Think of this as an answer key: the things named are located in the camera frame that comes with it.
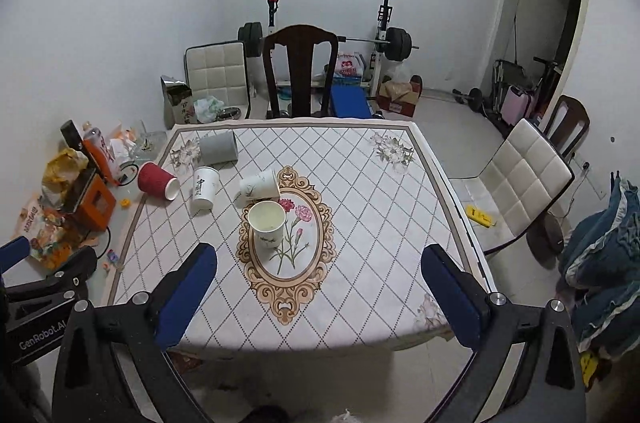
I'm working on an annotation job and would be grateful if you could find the brown tea box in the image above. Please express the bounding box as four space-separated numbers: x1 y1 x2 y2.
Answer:
159 75 196 127

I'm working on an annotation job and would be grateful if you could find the white weight rack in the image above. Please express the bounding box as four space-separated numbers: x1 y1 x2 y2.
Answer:
265 0 397 100

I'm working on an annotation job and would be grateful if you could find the white cup with dark print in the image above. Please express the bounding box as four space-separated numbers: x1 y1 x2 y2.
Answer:
192 166 220 212

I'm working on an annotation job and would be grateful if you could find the diamond patterned floral tablecloth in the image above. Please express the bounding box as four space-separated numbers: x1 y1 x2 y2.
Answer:
102 122 496 354

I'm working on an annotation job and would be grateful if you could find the orange box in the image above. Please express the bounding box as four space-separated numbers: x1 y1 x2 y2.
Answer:
64 175 117 232

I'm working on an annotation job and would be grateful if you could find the grey cup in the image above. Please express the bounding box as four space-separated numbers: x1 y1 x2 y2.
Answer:
198 130 239 168

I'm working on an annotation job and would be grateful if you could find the printed snack bag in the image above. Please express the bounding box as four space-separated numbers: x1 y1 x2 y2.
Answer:
19 202 87 272

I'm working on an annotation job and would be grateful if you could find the orange packet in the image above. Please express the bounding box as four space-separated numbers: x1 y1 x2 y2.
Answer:
82 137 119 187

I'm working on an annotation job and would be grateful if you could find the white floral paper cup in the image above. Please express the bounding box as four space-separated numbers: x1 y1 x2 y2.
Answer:
239 168 281 207

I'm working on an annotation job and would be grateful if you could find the white paper cup green sprig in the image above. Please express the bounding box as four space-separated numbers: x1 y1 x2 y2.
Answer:
248 200 288 250

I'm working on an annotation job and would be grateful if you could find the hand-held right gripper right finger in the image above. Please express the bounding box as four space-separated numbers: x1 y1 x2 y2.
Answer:
420 244 587 423

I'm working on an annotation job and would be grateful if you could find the black cable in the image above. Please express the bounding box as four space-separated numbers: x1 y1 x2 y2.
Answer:
116 160 142 187

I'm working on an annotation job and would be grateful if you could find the dark wooden chair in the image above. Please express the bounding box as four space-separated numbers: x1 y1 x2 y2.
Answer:
542 94 592 160
262 24 340 120

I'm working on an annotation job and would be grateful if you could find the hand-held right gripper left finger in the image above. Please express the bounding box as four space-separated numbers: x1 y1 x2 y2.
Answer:
51 243 218 423

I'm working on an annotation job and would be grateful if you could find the blue bench pad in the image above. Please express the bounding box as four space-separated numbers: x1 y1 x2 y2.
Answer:
329 84 374 119

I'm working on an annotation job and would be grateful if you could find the black dumbbell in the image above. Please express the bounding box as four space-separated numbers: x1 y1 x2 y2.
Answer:
452 86 484 109

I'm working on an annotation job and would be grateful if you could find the pink suitcase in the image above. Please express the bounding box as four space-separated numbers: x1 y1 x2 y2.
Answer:
501 84 539 127

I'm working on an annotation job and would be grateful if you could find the black barbell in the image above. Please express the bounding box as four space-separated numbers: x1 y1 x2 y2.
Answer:
237 22 421 64

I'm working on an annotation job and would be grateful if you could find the yellow packet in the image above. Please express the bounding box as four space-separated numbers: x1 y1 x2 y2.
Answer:
464 204 496 228

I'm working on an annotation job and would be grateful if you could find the yellow tag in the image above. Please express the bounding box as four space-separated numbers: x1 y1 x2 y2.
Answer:
579 350 602 392

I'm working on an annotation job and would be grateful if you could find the green and white plastic bag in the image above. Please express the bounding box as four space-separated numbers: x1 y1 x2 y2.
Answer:
193 95 226 124

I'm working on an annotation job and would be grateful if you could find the yellow plastic bag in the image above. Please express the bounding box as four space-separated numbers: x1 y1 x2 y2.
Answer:
41 148 90 200

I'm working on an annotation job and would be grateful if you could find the blue ruffled cloth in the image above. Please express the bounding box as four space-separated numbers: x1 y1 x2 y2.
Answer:
557 175 640 355

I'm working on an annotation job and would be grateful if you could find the black scooter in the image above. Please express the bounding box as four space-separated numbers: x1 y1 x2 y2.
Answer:
532 56 562 105

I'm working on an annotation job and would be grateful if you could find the white padded chair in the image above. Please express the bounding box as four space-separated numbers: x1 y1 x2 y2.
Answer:
183 41 254 120
449 118 576 260

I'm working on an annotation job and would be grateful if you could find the cardboard box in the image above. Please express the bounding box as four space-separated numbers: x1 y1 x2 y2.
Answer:
378 80 424 118

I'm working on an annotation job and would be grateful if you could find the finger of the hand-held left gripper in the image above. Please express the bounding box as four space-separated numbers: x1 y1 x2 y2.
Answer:
5 246 99 301
0 236 31 275

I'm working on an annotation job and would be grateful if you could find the red and white plastic bag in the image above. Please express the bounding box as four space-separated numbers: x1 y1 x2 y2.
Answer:
333 50 365 79

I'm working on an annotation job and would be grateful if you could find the red ribbed paper cup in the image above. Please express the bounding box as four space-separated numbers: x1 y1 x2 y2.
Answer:
137 161 179 202

